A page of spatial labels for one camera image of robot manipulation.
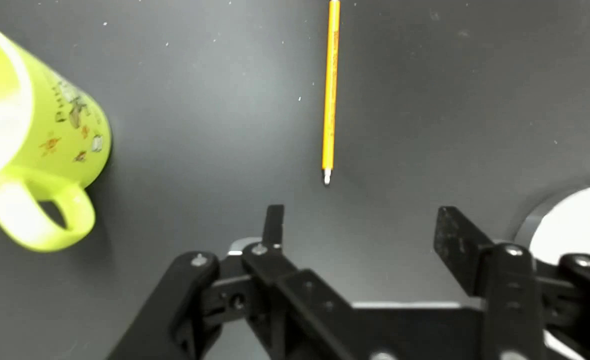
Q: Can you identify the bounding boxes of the yellow green mug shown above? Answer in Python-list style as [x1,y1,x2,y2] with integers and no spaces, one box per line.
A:
[0,16,113,254]

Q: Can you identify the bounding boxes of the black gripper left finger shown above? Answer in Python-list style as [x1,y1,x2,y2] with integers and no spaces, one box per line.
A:
[105,203,356,360]

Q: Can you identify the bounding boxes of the thin orange pen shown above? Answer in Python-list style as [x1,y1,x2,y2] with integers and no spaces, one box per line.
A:
[317,0,343,189]

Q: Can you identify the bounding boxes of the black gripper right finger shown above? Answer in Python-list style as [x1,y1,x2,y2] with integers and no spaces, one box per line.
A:
[431,205,590,360]

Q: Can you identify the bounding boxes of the silver metal plate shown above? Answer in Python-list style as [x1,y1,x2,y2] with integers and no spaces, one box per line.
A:
[513,174,590,268]

